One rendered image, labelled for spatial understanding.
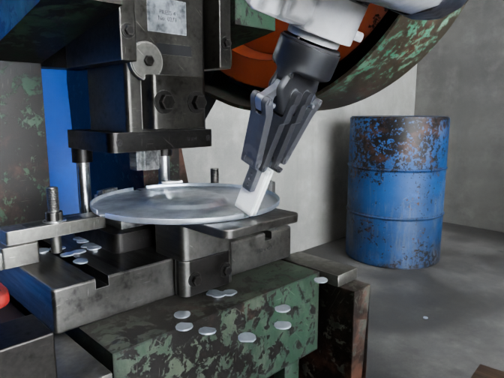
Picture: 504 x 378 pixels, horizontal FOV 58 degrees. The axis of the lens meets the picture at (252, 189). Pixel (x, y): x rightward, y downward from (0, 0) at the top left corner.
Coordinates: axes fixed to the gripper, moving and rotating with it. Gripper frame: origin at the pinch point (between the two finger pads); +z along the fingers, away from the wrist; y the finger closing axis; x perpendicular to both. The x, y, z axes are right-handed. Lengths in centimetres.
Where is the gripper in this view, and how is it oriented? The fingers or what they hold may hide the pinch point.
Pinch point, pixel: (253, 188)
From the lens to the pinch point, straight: 61.4
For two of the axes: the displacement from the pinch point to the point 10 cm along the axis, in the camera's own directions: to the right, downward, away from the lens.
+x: -7.2, -5.1, 4.7
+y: 6.1, -1.3, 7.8
